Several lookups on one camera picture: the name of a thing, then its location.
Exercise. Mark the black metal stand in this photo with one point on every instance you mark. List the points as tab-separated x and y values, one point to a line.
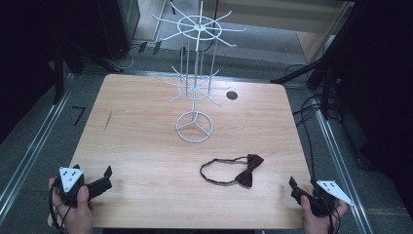
325	70
58	76

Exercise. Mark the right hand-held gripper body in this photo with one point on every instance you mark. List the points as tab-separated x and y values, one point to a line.
321	200

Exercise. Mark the light wooden board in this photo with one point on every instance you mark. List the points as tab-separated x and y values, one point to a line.
311	44

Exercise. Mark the dark red bow tie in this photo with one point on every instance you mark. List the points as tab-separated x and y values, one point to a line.
255	161

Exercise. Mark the person's right hand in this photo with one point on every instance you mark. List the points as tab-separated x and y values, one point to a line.
313	221

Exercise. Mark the metal floor rail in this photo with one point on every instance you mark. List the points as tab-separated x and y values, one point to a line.
32	153
339	165

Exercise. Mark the dark cabinet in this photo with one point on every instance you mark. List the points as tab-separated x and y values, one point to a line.
120	22

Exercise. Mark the person's left hand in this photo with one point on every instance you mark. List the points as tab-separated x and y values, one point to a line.
78	214

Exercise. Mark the small black block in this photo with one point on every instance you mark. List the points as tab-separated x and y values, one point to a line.
157	47
142	47

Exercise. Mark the round grey table grommet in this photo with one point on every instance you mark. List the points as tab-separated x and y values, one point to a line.
231	95

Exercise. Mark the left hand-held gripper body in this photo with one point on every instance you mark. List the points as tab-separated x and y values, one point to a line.
74	185

